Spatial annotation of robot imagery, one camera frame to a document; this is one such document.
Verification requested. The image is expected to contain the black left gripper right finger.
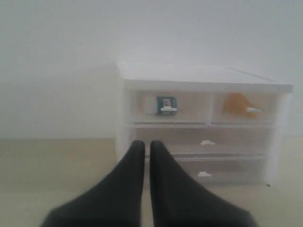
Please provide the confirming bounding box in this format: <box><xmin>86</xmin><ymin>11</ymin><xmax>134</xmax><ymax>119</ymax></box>
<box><xmin>150</xmin><ymin>140</ymin><xmax>258</xmax><ymax>227</ymax></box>

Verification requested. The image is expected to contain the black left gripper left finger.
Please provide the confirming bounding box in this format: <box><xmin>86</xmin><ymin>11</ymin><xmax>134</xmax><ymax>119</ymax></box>
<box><xmin>42</xmin><ymin>140</ymin><xmax>145</xmax><ymax>227</ymax></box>

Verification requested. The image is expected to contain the white blue pill bottle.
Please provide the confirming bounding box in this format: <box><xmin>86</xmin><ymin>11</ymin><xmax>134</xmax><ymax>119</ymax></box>
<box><xmin>156</xmin><ymin>96</ymin><xmax>178</xmax><ymax>116</ymax></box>

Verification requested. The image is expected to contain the yellow cheese wedge toy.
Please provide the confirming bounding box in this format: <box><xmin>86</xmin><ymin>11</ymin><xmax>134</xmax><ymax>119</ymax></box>
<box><xmin>222</xmin><ymin>93</ymin><xmax>261</xmax><ymax>119</ymax></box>

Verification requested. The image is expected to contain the clear bottom wide drawer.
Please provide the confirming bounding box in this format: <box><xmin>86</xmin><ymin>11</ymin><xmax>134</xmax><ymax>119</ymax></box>
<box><xmin>144</xmin><ymin>157</ymin><xmax>266</xmax><ymax>186</ymax></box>

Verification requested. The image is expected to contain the clear wide drawer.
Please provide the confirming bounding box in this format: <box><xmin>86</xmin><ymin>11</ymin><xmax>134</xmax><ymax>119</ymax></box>
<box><xmin>131</xmin><ymin>127</ymin><xmax>272</xmax><ymax>157</ymax></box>
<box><xmin>144</xmin><ymin>157</ymin><xmax>266</xmax><ymax>186</ymax></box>

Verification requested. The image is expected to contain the clear middle wide drawer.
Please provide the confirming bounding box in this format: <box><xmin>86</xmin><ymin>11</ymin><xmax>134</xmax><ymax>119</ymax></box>
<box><xmin>131</xmin><ymin>127</ymin><xmax>272</xmax><ymax>157</ymax></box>

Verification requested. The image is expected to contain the white plastic drawer cabinet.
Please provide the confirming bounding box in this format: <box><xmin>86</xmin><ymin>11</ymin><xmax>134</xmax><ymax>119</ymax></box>
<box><xmin>115</xmin><ymin>62</ymin><xmax>294</xmax><ymax>185</ymax></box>

